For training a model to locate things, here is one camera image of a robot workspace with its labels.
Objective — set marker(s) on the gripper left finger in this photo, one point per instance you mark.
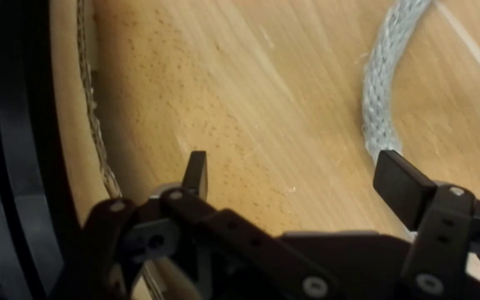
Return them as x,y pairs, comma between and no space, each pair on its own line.
240,233

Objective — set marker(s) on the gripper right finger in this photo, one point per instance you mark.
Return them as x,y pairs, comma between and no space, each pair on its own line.
402,187

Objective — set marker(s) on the black board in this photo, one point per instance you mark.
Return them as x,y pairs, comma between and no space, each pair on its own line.
15,125

